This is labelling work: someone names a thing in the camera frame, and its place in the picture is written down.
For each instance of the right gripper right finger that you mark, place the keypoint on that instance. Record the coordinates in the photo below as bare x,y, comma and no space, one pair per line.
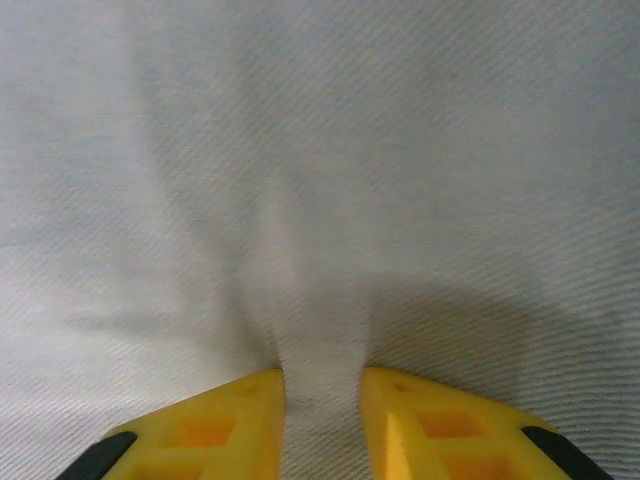
450,435

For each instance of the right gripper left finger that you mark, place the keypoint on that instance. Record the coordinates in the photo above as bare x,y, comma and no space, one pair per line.
200,435

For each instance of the light blue trousers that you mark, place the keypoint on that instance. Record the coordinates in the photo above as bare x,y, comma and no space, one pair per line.
320,175

